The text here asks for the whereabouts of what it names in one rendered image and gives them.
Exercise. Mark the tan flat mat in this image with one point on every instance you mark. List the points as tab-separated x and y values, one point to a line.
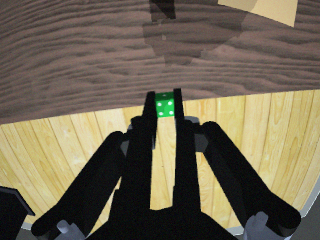
283	11

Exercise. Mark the green die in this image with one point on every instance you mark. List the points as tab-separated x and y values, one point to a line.
164	104

